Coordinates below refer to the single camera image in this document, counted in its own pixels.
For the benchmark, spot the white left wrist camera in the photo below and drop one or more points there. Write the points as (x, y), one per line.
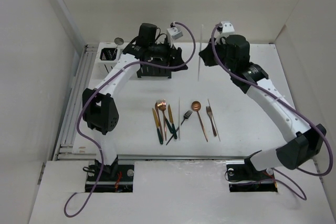
(173, 32)

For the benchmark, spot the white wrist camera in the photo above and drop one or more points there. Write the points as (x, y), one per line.
(173, 32)
(225, 28)

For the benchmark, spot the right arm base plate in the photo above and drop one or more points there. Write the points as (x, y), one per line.
(242, 180)

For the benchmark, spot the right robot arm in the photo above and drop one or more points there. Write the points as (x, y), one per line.
(303, 138)

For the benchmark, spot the gold knife green handle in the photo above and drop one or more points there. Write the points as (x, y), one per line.
(171, 119)
(157, 126)

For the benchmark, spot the black fork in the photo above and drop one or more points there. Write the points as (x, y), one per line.
(186, 116)

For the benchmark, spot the aluminium frame rail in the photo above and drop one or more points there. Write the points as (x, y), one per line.
(67, 132)

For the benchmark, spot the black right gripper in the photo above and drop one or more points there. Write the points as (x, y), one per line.
(207, 53)

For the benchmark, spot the black slotted utensil container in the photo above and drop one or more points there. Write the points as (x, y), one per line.
(151, 71)

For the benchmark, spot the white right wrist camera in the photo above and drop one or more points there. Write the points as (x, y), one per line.
(225, 28)

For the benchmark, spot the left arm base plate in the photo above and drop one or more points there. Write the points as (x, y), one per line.
(117, 178)

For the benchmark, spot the white slotted utensil container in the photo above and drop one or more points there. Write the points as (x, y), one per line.
(107, 59)

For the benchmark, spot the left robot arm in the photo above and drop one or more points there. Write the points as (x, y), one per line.
(99, 115)

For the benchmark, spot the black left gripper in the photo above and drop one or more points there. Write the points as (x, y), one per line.
(172, 60)

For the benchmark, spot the copper spoon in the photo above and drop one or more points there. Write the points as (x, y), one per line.
(196, 106)

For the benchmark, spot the small copper fork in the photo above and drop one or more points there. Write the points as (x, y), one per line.
(210, 115)

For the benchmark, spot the silver spoon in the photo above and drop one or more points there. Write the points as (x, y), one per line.
(118, 42)

